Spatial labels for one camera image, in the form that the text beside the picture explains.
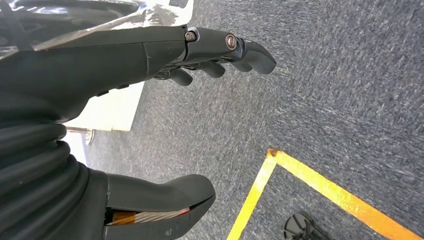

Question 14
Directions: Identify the white furniture panel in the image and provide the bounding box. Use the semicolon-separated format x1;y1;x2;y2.
62;81;146;132

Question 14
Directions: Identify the yellow floor tape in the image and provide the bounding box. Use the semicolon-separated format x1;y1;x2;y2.
226;148;413;240

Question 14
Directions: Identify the narrow white panel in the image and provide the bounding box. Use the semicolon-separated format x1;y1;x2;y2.
62;132;89;167

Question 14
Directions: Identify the clear plastic hand cover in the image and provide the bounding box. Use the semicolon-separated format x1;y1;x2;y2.
0;0;195;61

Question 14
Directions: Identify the ribbed grey left arm sleeve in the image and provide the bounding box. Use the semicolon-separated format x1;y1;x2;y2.
0;114;90;240

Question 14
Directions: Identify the black spoked object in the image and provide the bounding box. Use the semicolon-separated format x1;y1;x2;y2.
283;212;329;240

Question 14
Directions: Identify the chrome furniture foot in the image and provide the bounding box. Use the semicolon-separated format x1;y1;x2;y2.
66;126;96;146

